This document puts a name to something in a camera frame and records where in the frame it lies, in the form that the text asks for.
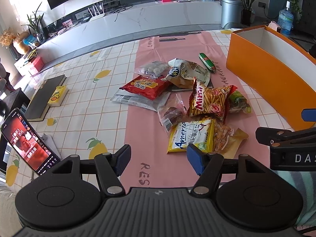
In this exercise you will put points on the black hardcover book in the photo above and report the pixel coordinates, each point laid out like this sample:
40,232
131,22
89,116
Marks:
38,106

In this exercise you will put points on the white tv cabinet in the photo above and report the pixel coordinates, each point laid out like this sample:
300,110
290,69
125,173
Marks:
139,18

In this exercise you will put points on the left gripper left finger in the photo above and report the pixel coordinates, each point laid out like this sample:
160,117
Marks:
109,167

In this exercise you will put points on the white wifi router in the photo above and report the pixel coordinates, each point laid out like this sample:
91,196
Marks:
96,11

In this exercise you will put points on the red Mimi fries snack bag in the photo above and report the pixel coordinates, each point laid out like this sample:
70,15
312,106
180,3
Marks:
209,101

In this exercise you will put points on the orange plush toy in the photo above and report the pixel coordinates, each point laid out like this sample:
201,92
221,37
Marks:
19,44

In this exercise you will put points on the red chips bag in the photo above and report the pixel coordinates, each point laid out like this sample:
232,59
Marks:
147,87

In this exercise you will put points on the silver trash can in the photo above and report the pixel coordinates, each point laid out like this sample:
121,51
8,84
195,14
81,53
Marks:
231,13

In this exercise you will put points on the pink small heater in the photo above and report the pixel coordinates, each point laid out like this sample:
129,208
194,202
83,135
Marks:
275,26

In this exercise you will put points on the orange white cardboard box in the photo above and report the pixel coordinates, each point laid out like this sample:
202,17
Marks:
279,70

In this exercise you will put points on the potted green plant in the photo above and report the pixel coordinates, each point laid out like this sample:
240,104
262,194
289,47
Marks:
247,2

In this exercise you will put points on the green snack bag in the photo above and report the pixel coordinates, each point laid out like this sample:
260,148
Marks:
238,103

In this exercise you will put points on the clear pack white balls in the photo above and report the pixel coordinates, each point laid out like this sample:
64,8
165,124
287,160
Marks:
152,70

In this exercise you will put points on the small plant in vase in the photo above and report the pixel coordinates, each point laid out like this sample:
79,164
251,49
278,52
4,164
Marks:
34,25

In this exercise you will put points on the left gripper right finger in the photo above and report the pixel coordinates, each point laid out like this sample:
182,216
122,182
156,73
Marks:
208,167

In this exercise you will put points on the clear bag orange nuts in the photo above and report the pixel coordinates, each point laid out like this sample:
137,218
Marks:
226,140

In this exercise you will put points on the smartphone with red screen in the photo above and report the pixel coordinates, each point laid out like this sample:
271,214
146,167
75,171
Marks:
27,143

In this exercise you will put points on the red storage box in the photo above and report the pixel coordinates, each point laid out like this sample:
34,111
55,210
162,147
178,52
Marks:
36,65

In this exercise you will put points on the blue water bottle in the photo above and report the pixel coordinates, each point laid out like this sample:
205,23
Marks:
285,19

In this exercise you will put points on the yellow America snack bag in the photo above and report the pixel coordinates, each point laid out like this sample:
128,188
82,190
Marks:
199,133

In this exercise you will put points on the green sausage stick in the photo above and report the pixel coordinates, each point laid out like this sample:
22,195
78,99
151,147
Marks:
207,62

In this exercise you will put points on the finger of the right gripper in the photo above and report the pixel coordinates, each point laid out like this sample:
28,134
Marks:
279,138
309,115

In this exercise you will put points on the yellow tissue pack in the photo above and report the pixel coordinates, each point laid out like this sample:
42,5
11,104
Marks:
58,96

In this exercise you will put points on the silver grey snack pouch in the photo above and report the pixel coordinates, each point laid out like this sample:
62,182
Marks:
125,97

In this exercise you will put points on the clear bag brown pastry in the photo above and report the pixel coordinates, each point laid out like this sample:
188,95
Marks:
172,113

